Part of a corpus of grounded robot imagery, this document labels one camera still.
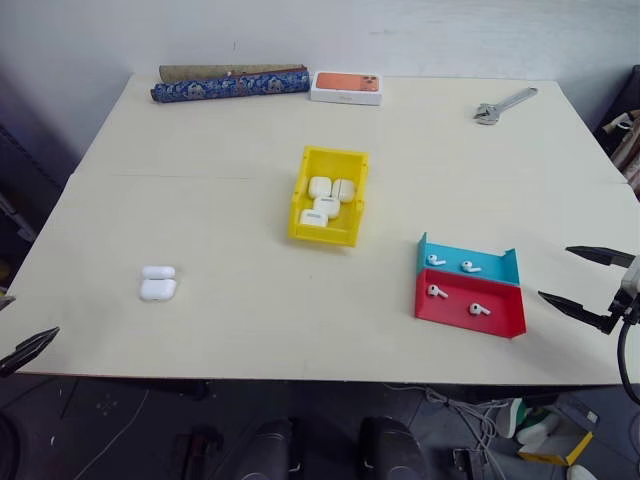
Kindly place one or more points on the beige patterned bag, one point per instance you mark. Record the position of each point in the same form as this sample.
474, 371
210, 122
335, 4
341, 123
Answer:
627, 150

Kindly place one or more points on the dark rounded shape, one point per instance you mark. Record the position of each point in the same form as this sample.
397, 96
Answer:
267, 450
392, 450

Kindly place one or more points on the blue brocade scroll roll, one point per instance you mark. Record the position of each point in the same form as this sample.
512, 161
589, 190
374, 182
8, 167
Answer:
230, 87

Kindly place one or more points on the white orange phone box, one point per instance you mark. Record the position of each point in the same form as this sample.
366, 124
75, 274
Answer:
347, 87

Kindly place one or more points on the white earbud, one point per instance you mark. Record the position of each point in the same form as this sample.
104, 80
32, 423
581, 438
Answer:
435, 291
469, 266
434, 259
477, 309

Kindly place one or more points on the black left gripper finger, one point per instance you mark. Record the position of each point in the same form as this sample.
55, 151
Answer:
5, 301
31, 346

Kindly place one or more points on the white shoe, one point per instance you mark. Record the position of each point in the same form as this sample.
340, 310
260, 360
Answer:
582, 473

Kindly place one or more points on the olive brown scroll roll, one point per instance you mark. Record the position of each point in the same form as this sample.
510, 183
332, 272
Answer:
210, 70

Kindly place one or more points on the black chair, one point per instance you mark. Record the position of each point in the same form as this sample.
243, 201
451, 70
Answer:
631, 92

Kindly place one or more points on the silver adjustable wrench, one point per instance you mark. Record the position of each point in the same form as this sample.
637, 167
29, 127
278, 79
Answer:
510, 102

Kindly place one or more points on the yellow plastic bin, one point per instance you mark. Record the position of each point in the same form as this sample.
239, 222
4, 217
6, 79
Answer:
320, 236

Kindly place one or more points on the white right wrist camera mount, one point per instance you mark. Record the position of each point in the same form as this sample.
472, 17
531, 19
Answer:
632, 277

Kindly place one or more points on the dark cabinet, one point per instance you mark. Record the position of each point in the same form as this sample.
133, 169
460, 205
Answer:
25, 190

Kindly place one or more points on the red plastic tray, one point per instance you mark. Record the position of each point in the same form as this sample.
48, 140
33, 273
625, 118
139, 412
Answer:
457, 320

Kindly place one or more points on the white earbud case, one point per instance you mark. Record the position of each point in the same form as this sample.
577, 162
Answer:
158, 286

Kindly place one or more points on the white green sneaker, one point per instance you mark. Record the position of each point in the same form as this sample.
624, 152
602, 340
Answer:
510, 417
540, 425

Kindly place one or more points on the blue plastic tray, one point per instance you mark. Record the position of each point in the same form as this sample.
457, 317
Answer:
492, 269

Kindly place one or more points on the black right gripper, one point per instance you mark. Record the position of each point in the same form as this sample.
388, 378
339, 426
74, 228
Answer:
623, 309

